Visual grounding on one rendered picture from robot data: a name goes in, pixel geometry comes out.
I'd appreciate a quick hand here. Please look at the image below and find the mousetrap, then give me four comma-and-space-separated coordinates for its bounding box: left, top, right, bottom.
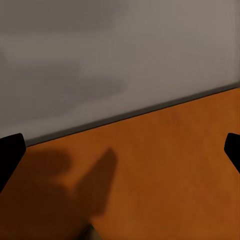
76, 224, 104, 240

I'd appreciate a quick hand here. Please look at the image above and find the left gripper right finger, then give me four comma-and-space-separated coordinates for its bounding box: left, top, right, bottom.
224, 133, 240, 173

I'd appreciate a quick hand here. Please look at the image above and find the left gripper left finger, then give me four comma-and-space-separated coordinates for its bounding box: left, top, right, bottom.
0, 133, 26, 193

